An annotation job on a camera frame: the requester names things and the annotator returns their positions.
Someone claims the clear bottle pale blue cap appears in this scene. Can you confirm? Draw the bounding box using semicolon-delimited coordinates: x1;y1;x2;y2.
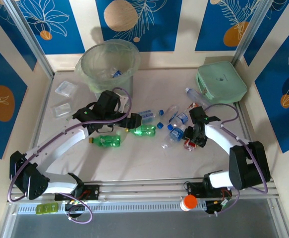
185;87;211;109

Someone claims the clear bottle wave label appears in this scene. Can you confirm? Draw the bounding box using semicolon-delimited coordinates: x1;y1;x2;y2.
157;105;181;129

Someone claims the white-cap blue-label water bottle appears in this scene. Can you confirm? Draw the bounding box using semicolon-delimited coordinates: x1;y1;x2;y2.
161;124;187;150

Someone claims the green Sprite bottle yellow cap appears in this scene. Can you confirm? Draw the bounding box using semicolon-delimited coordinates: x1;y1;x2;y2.
124;124;157;137
89;134;122;148

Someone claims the soda water bottle blue cap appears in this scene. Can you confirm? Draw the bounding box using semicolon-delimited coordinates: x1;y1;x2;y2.
137;109;165;123

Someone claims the grey mesh waste bin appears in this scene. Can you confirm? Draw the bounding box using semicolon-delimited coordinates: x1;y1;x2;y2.
81;41;135;99

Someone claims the green plastic bin liner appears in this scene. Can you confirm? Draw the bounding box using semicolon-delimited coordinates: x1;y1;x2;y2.
75;38;142;94

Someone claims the mint green zip case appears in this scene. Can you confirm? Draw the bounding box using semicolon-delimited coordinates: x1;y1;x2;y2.
195;61;248;105

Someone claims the clear plastic clamshell box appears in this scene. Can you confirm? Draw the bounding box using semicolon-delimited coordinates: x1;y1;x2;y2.
50;102;73;120
54;79;78;98

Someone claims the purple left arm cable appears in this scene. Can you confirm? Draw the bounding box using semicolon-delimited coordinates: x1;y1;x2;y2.
7;87;132;225

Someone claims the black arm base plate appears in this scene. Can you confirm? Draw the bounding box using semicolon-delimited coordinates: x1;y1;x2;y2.
185;182;234;199
54;183;101;202

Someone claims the aluminium mounting rail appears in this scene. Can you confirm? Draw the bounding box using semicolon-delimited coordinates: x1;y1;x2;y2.
6;176;276;203

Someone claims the aluminium frame post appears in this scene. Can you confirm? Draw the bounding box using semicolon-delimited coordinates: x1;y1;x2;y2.
4;0;55;79
232;0;276;65

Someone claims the grey slotted cable duct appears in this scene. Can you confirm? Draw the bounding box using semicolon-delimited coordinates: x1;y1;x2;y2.
16;201;207;215

